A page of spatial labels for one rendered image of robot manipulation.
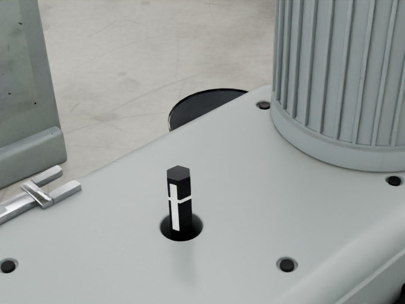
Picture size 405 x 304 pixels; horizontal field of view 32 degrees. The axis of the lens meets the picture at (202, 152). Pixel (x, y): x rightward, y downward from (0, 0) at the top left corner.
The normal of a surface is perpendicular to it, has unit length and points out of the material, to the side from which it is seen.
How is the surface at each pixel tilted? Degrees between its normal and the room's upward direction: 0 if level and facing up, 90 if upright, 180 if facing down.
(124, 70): 0
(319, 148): 90
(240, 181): 0
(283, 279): 0
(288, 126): 90
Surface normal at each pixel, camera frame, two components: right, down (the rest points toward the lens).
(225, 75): -0.03, -0.79
